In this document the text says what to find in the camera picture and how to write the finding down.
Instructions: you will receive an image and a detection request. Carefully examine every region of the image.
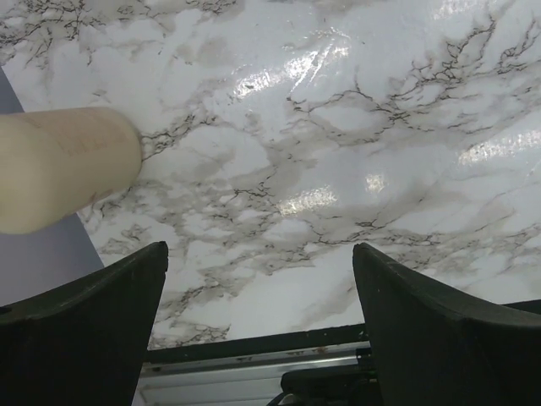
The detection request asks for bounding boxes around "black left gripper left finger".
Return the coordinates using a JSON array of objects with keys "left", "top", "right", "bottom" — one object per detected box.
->
[{"left": 1, "top": 242, "right": 168, "bottom": 405}]

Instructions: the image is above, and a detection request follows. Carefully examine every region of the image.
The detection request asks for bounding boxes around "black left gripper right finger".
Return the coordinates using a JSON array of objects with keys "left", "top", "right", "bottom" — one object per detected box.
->
[{"left": 352, "top": 243, "right": 540, "bottom": 405}]

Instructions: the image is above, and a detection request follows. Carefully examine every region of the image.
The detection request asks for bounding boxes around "cream soap pump bottle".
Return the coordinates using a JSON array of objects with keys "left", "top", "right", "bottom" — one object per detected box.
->
[{"left": 1, "top": 107, "right": 142, "bottom": 234}]

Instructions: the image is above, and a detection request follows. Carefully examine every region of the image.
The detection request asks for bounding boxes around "black and aluminium base rail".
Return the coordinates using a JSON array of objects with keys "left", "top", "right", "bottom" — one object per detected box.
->
[{"left": 134, "top": 299, "right": 541, "bottom": 406}]

